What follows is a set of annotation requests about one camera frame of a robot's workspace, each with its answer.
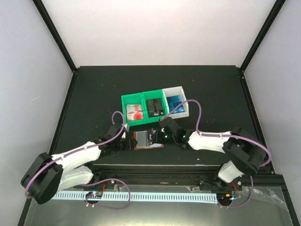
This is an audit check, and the green bin with black cards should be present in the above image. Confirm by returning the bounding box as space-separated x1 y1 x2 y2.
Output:
142 89 167 123

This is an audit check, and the stack of blue cards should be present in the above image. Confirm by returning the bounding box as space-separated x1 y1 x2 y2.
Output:
166 95 185 114

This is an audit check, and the white bin with blue cards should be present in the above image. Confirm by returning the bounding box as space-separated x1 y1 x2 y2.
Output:
162 86 189 119

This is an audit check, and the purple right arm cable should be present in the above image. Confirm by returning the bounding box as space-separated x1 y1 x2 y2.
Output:
159 99 272 209

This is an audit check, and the stack of white red cards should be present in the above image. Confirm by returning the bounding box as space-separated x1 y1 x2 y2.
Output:
126 104 144 121

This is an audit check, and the stack of black cards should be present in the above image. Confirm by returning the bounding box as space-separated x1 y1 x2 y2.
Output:
146 98 164 118

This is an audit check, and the white slotted cable duct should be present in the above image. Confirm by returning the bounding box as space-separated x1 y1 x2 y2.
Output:
52 191 217 204

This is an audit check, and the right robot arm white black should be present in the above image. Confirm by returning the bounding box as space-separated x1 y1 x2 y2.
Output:
159 117 271 191

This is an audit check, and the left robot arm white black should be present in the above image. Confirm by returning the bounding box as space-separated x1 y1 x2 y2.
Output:
21 123 135 204

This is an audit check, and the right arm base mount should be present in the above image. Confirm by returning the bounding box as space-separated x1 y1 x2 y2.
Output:
198 174 242 192

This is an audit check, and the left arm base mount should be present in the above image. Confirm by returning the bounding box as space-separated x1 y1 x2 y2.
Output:
78 175 117 187

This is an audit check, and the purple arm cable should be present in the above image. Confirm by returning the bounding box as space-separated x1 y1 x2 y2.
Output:
159 99 272 209
25 111 131 210

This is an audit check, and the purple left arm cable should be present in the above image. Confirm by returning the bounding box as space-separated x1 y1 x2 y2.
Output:
25 111 131 210

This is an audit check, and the black aluminium frame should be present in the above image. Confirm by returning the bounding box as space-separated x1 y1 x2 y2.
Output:
21 0 300 226

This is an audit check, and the brown leather card holder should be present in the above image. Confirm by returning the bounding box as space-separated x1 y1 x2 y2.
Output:
134 129 164 150

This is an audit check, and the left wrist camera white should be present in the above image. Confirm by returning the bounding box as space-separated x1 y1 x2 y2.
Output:
121 123 130 139

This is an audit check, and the green bin with red cards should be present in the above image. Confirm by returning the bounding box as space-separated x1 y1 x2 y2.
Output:
121 93 147 126

